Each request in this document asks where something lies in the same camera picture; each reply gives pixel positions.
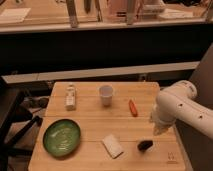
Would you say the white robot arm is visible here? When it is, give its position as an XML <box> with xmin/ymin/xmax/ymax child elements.
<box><xmin>150</xmin><ymin>80</ymin><xmax>213</xmax><ymax>139</ymax></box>

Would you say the black small object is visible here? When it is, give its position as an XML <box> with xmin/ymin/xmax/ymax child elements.
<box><xmin>138</xmin><ymin>140</ymin><xmax>153</xmax><ymax>151</ymax></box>

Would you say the orange carrot toy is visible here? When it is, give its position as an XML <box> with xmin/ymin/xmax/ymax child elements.
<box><xmin>129</xmin><ymin>100</ymin><xmax>138</xmax><ymax>117</ymax></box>

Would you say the white paper cup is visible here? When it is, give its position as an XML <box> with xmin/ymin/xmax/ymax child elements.
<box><xmin>99</xmin><ymin>85</ymin><xmax>113</xmax><ymax>106</ymax></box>

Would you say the green round plate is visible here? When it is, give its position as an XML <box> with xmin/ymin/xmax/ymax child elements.
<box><xmin>43</xmin><ymin>119</ymin><xmax>81</xmax><ymax>157</ymax></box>

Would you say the black chair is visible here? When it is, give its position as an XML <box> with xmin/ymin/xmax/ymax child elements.
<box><xmin>0</xmin><ymin>76</ymin><xmax>43</xmax><ymax>171</ymax></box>

